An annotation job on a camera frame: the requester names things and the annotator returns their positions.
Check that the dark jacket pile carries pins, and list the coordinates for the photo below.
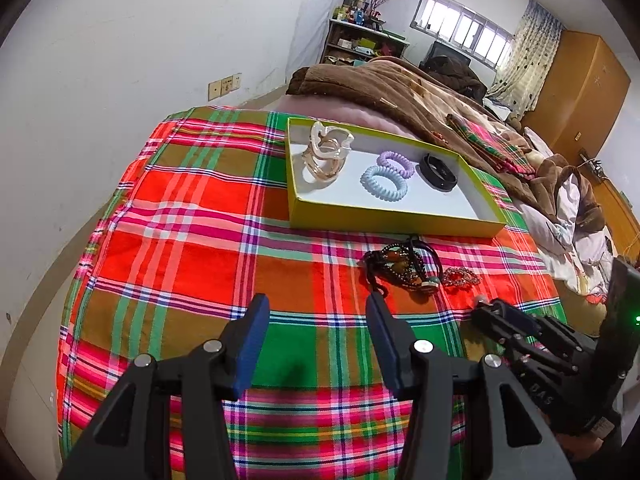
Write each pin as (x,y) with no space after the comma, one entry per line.
(455,75)

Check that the wall socket plate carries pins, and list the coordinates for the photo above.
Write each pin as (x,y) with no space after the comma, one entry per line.
(223,86)

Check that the window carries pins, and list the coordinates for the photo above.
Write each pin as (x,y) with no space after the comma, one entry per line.
(465,30)

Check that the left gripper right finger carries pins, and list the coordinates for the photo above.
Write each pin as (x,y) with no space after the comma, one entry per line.
(392,340)

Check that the person's hand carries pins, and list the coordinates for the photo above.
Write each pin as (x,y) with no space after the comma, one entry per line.
(588,447)

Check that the patterned curtain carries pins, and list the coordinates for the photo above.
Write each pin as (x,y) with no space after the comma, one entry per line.
(519,80)

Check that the plaid tablecloth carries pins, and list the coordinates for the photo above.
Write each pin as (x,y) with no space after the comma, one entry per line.
(198,225)

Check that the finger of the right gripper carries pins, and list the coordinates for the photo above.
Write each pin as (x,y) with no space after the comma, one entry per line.
(506,321)
(517,348)

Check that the black wrist band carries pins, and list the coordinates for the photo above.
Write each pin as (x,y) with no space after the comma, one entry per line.
(437,173)

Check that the folded plaid cloth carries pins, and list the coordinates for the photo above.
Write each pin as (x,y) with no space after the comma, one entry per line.
(501,154)

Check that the pink bed sheet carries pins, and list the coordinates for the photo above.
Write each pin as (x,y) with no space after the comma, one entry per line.
(337,110)

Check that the brown fleece blanket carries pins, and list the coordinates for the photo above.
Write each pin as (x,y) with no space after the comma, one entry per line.
(400,91)

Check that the yellow-green shallow box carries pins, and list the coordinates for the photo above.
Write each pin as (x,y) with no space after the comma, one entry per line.
(381,189)

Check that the pearly hair claw clip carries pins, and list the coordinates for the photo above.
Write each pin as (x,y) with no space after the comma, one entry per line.
(327,150)

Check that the white floral quilt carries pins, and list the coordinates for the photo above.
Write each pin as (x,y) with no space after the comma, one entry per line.
(573,256)

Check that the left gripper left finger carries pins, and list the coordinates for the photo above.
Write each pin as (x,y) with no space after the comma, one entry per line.
(243,339)

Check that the wooden wardrobe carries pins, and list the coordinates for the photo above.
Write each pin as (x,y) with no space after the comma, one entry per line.
(581,97)

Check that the dark wooden shelf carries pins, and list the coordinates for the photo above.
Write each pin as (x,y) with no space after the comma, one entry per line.
(350,44)

